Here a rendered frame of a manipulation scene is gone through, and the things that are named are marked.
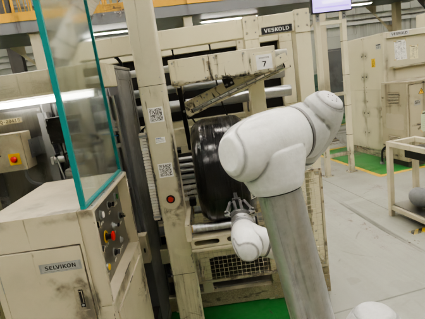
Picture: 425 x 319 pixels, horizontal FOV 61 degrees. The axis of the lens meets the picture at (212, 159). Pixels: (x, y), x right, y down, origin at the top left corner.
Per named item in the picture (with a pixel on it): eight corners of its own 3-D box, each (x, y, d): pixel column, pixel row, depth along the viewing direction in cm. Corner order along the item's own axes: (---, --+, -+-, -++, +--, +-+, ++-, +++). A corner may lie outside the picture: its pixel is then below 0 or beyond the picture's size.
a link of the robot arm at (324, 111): (298, 128, 101) (263, 139, 94) (329, 75, 88) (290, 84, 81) (330, 161, 95) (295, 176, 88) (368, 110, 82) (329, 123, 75)
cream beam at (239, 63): (171, 87, 204) (167, 60, 201) (174, 86, 228) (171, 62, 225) (277, 71, 203) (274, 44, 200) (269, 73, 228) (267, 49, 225)
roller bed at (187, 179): (170, 204, 232) (162, 160, 226) (172, 197, 247) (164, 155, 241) (200, 200, 232) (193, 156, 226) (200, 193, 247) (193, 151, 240)
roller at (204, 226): (190, 228, 186) (190, 223, 190) (191, 235, 188) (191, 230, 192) (257, 218, 186) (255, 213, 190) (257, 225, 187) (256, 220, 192)
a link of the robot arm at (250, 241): (226, 238, 136) (259, 245, 138) (229, 264, 122) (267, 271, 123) (233, 214, 133) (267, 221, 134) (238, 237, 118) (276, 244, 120)
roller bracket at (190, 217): (187, 243, 184) (184, 225, 182) (190, 215, 223) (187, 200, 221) (193, 242, 184) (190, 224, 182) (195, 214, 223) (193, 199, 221)
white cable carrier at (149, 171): (154, 220, 194) (138, 133, 184) (155, 217, 199) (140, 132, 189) (162, 219, 194) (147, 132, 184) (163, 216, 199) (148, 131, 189)
